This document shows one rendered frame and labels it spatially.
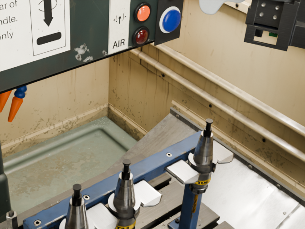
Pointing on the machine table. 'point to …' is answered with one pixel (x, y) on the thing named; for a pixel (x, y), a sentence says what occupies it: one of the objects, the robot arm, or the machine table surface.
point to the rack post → (187, 211)
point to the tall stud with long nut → (12, 220)
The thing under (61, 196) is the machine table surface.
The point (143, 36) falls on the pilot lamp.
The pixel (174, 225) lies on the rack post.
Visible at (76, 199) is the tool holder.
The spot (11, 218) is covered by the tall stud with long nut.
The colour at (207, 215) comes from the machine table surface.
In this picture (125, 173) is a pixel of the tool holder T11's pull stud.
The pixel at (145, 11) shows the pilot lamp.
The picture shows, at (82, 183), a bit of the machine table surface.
